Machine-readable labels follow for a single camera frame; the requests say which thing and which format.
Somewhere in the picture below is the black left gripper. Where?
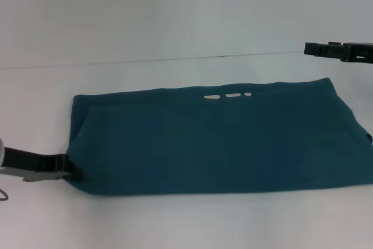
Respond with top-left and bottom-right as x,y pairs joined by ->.
2,146 -> 85,183

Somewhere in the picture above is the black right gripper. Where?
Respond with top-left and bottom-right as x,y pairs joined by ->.
304,41 -> 373,65

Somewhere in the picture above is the teal blue shirt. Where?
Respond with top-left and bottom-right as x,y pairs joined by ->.
66,77 -> 373,197

